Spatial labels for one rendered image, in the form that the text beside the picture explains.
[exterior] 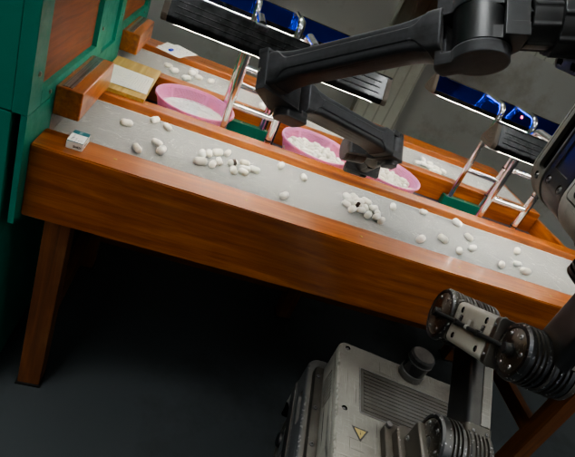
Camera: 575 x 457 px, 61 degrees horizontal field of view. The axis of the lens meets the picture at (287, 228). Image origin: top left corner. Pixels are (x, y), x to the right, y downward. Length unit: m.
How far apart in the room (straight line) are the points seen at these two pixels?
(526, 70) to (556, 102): 0.31
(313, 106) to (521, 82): 2.92
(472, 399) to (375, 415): 0.25
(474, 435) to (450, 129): 2.90
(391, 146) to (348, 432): 0.66
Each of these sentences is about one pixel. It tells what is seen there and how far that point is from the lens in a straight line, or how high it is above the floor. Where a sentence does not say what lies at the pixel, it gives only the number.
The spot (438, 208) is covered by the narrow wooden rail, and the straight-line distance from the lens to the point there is 1.76.
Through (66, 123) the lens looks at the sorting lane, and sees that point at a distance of 1.37.
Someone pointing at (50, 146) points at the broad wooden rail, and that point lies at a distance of 1.19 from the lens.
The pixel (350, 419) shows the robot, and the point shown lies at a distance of 1.23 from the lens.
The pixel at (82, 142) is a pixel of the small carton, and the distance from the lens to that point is 1.19.
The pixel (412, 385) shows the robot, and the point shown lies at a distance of 1.43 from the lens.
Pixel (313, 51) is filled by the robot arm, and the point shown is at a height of 1.18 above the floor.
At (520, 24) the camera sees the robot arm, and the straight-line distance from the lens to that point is 0.73.
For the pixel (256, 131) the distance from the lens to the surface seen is 1.84.
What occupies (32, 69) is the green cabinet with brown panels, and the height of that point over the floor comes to 0.94.
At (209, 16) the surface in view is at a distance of 1.34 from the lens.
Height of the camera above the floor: 1.31
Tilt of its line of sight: 28 degrees down
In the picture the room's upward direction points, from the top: 25 degrees clockwise
